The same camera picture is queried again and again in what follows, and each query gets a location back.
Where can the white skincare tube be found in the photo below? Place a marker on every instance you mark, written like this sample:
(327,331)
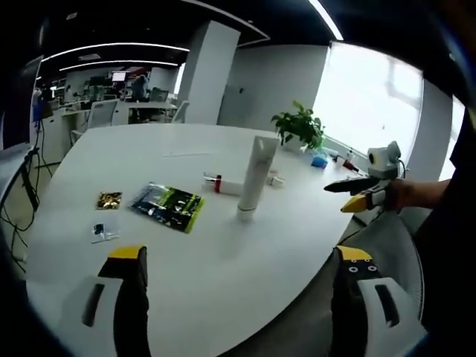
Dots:
(256,175)

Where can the blue box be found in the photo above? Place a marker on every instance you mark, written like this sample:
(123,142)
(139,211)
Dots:
(320,161)

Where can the gold foil packet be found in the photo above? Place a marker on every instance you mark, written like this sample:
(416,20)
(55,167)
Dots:
(109,201)

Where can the potted green plant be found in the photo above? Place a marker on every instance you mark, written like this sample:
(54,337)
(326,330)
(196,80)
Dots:
(299,126)

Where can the white office chair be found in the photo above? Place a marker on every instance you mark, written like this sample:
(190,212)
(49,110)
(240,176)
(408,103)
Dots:
(180,111)
(102,113)

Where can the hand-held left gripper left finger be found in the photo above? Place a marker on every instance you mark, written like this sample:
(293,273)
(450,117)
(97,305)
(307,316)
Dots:
(130,320)

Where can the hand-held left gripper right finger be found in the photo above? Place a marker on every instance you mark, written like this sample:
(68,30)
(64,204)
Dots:
(346,320)

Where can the green black packet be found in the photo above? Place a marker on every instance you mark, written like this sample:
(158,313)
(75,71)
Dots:
(167,206)

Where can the white red-collared skincare pump bottle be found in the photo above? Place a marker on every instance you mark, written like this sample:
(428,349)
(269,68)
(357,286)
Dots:
(230,186)

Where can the small red white bottle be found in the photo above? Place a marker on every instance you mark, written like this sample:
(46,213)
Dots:
(347,160)

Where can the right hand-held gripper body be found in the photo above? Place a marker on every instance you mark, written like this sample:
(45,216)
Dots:
(385,163)

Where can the small clear packet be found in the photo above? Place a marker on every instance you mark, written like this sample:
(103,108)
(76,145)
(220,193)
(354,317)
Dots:
(105,232)

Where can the person's right hand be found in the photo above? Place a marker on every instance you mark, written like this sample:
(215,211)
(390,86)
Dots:
(398,195)

